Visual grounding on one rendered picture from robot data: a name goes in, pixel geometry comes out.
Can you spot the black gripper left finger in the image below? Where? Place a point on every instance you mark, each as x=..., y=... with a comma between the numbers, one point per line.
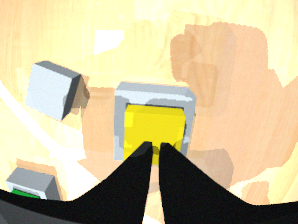
x=119, y=199

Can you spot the yellow button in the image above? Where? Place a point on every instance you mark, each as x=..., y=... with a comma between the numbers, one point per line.
x=152, y=112

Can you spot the green button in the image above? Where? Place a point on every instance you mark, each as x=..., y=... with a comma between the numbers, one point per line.
x=32, y=184

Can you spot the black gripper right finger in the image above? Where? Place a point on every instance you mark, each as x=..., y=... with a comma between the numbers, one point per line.
x=189, y=196

